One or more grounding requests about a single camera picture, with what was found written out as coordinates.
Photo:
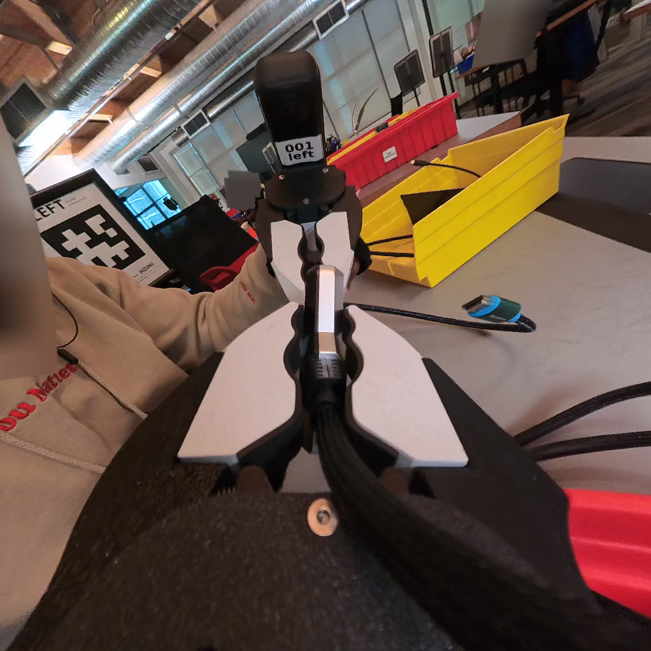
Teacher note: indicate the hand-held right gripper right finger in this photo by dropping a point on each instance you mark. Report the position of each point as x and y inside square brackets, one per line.
[402, 402]

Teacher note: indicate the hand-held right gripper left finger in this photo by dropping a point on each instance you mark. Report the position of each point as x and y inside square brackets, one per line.
[239, 396]

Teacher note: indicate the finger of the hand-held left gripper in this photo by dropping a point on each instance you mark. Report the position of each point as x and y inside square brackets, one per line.
[338, 244]
[285, 254]

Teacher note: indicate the yellow plastic bin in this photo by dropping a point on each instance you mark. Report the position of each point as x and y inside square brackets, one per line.
[483, 224]

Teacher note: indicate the red plastic bin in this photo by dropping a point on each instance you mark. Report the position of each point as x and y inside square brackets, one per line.
[610, 539]

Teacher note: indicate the person's left forearm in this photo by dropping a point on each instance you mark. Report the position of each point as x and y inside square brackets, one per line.
[178, 315]

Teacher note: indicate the person's left hand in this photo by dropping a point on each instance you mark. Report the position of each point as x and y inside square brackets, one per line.
[355, 277]

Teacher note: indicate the red plastic basket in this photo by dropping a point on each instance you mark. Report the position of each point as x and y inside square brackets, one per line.
[224, 277]

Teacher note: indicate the black panel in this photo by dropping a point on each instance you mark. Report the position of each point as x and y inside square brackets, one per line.
[203, 239]

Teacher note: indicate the red bin with white label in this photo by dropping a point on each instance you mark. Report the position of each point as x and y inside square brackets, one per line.
[407, 147]

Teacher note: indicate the black display on stand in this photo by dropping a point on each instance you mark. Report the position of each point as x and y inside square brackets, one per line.
[408, 71]
[442, 51]

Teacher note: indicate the white tag sign board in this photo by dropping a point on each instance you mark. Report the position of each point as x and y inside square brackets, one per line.
[86, 239]

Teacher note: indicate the wooden table black legs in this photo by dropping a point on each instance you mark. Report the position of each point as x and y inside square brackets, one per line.
[488, 71]

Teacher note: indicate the silver ventilation duct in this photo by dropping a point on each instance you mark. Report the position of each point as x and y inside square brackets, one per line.
[203, 76]
[117, 40]

